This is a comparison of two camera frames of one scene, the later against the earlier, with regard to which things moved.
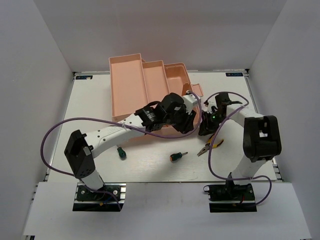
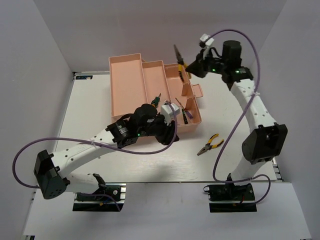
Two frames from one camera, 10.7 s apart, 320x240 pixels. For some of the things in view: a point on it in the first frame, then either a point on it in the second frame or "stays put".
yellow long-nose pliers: (208, 145) stays put
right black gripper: (206, 127) -> (198, 67)
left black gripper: (187, 125) -> (168, 136)
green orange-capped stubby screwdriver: (175, 156) -> (156, 101)
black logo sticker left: (83, 77) stays put
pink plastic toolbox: (134, 83) stays put
